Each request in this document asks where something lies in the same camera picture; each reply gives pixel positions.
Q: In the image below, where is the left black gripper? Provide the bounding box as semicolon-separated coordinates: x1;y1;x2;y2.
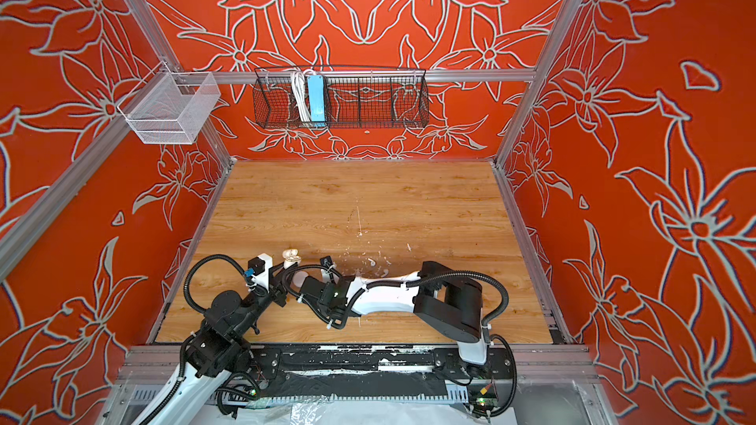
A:
233;259;295;340

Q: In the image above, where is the white earbud charging case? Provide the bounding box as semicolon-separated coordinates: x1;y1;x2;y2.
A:
282;249;301;269

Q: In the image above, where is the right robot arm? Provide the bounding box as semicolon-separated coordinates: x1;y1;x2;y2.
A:
281;261;510;366

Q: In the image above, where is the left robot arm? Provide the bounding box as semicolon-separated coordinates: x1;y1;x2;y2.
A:
135;249;301;424

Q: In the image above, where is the blue box in basket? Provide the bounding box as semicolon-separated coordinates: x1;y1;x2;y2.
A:
307;74;326;126

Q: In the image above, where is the small green circuit board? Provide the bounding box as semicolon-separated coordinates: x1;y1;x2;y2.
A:
470;385;501;419

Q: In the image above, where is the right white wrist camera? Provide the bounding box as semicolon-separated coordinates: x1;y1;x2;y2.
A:
319;256;341;277

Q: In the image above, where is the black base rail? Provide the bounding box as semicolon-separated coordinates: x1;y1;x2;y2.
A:
224;344;516;405

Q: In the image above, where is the black wire wall basket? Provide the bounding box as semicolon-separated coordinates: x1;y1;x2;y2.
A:
252;65;430;130

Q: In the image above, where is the white cable in basket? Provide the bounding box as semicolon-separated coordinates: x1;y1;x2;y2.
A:
290;70;312;124

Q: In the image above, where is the clear plastic wall bin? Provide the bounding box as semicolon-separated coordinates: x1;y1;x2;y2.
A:
116;62;221;145

